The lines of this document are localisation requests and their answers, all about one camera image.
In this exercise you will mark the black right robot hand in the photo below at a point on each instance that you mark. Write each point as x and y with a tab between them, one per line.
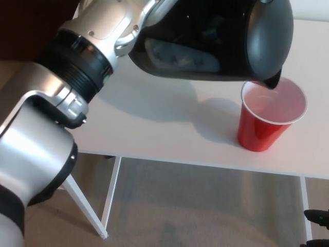
320	218

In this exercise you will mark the black electric kettle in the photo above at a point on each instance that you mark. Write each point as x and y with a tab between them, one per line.
205	25

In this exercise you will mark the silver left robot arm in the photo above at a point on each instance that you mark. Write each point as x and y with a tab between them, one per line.
33	144

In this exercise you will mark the red plastic cup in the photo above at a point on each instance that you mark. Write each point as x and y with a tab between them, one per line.
257	136

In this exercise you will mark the white cabinet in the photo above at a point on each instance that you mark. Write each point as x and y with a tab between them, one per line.
313	7

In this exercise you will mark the dark brown wooden door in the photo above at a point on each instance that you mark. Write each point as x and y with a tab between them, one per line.
25	25

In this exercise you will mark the white metal frame table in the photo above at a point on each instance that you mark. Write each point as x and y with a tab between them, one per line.
308	64

